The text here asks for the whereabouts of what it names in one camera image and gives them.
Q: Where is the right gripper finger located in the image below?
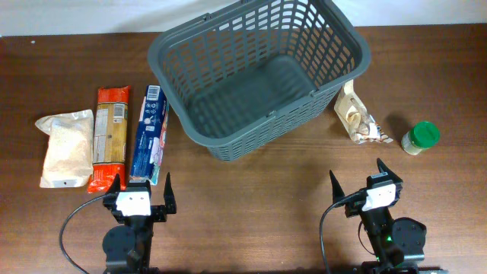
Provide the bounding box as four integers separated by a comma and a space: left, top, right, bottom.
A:
329, 170, 345, 204
377, 158, 399, 180

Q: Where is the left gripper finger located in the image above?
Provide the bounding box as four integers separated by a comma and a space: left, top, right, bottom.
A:
106, 174, 121, 194
164, 172, 176, 206

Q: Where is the blue tissue pack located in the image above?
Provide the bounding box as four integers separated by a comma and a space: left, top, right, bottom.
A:
129, 85, 170, 186

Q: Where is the orange spaghetti packet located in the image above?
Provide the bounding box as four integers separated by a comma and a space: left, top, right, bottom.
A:
88, 86, 130, 193

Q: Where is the grey plastic shopping basket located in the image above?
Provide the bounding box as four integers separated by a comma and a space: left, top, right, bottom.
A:
148, 0, 371, 161

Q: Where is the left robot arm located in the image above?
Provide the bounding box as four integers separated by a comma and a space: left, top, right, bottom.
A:
102, 174, 177, 273

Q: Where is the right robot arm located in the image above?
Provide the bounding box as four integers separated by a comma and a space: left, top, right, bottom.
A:
319, 159, 447, 274

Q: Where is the beige snack bag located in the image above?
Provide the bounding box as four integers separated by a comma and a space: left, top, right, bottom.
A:
334, 80, 393, 145

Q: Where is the green lid glass jar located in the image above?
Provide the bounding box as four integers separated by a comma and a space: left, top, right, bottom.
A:
401, 121, 441, 155

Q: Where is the white grain bag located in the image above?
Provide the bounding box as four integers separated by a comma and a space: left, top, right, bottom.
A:
35, 110, 94, 188

